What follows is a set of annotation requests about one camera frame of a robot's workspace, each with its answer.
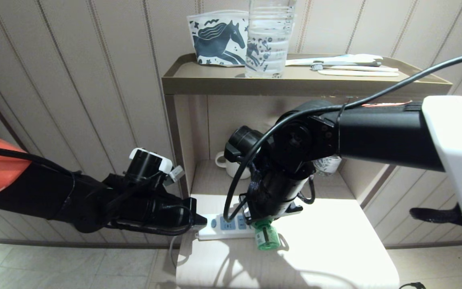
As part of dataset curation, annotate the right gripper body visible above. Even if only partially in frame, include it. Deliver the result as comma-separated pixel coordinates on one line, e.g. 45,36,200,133
246,163,310,224

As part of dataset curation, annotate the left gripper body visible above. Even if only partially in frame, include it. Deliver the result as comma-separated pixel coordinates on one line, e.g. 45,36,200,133
134,189,198,236

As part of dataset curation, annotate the green mosquito repellent device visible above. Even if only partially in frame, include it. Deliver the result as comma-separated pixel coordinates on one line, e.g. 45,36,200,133
253,218,282,251

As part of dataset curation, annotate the white power strip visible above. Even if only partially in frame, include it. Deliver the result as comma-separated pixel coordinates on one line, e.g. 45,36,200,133
196,213,256,241

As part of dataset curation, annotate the white ribbed mug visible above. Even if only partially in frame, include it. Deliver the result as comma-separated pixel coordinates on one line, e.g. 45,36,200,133
215,151,251,179

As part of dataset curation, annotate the white printed cup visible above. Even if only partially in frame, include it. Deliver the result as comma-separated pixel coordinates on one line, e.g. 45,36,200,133
312,156,342,177

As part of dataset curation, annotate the beige bedside shelf unit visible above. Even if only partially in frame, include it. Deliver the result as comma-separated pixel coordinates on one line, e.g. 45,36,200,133
161,53,453,201

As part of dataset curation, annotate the white toothbrush packet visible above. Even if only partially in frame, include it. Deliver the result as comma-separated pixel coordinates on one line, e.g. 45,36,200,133
285,54,384,67

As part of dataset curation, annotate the clear plastic water bottle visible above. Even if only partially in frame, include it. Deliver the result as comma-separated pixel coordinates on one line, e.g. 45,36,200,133
245,0,297,79

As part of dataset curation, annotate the horse print pouch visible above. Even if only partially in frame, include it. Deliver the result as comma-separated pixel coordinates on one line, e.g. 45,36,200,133
186,11,252,67

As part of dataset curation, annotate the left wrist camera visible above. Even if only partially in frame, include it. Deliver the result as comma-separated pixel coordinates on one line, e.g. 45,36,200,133
164,165,185,186

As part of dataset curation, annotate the white power strip cord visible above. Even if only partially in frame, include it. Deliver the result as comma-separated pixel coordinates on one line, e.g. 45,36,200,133
169,235,184,269

